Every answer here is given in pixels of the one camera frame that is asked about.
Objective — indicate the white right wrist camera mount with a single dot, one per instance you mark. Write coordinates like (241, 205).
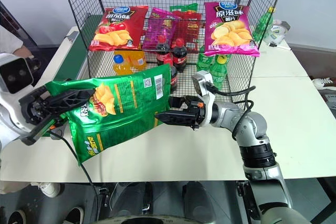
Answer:
(201, 80)

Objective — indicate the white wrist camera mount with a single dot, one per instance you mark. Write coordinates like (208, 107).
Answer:
(14, 73)
(201, 80)

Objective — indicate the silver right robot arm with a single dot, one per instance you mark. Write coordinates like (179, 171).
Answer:
(252, 127)

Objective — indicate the white sneaker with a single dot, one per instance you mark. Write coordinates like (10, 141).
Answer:
(50, 188)
(324, 82)

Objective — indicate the small purple chip bag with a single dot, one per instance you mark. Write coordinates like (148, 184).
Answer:
(160, 28)

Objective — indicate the green belt conveyor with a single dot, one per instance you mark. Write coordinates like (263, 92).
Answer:
(78, 51)

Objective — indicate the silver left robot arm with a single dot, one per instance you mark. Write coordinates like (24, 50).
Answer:
(8, 120)

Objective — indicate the cola bottle red cap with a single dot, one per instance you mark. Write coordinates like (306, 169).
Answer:
(179, 56)
(164, 51)
(173, 79)

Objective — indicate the small dark red chip bag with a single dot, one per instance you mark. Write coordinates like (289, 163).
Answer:
(187, 31)

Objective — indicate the black shoe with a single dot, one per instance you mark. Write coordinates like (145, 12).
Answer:
(74, 216)
(18, 217)

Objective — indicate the person in white shirt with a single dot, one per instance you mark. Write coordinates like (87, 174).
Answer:
(8, 40)

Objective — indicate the large green chip bag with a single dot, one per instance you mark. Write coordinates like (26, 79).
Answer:
(126, 113)

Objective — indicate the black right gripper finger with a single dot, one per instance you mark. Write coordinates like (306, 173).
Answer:
(178, 102)
(178, 119)

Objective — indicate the orange soda bottle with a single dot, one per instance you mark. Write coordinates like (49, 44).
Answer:
(137, 60)
(121, 65)

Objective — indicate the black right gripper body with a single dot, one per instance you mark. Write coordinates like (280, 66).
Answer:
(199, 113)

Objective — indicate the large magenta chip bag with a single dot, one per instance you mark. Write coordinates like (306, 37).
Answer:
(231, 28)

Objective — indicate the small green chip bag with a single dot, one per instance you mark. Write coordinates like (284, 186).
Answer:
(185, 7)

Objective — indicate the red tomato chip bag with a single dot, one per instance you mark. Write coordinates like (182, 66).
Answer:
(118, 28)

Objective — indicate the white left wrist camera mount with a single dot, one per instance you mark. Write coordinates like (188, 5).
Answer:
(14, 73)

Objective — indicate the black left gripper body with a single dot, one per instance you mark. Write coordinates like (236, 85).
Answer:
(35, 106)

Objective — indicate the person's bare hand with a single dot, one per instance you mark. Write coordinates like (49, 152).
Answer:
(23, 51)

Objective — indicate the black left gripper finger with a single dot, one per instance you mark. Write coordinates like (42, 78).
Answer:
(69, 100)
(39, 130)

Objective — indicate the green soda bottle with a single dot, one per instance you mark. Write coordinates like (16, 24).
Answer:
(219, 73)
(205, 61)
(263, 23)

